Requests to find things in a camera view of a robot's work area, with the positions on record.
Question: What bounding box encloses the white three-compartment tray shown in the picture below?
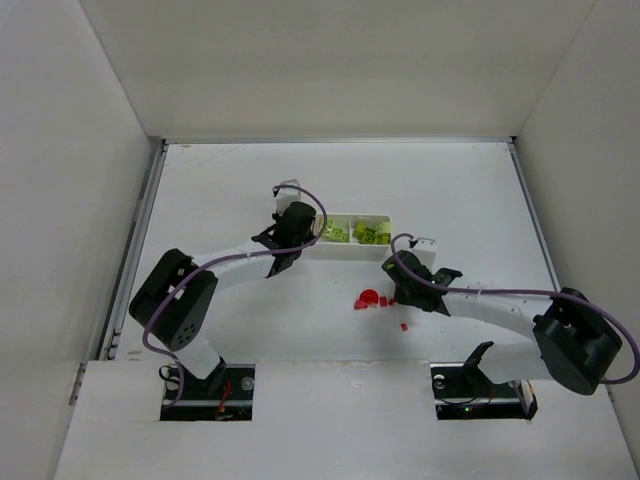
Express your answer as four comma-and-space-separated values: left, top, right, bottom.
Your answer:
305, 213, 392, 261

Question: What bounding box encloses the purple cable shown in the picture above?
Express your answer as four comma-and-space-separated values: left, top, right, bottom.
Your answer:
389, 233, 640, 385
142, 183, 329, 356

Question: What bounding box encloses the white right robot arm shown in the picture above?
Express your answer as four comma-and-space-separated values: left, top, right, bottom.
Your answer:
381, 250, 622, 395

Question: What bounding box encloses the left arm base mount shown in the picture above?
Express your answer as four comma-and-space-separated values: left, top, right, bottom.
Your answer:
158, 364, 256, 422

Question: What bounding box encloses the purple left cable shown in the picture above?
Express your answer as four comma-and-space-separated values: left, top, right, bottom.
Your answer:
142, 183, 329, 356

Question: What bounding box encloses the light green lego brick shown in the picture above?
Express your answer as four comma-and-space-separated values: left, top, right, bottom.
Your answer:
376, 222, 392, 236

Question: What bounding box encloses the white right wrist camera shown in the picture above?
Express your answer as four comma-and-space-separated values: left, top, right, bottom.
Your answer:
408, 237, 437, 267

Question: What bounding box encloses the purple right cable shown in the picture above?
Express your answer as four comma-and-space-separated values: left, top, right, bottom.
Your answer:
389, 233, 640, 385

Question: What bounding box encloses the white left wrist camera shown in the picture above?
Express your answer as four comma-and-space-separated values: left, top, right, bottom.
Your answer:
272, 179, 301, 215

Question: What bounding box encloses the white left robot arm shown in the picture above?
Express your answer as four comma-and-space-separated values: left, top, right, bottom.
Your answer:
129, 201, 317, 395

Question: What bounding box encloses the red round lego piece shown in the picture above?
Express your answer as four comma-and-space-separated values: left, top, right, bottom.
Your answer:
359, 289, 379, 305

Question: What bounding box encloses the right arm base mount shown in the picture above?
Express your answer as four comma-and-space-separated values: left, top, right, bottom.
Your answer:
430, 342, 538, 421

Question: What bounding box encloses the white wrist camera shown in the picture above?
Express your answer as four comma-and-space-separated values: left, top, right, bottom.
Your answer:
408, 237, 437, 267
272, 179, 301, 215

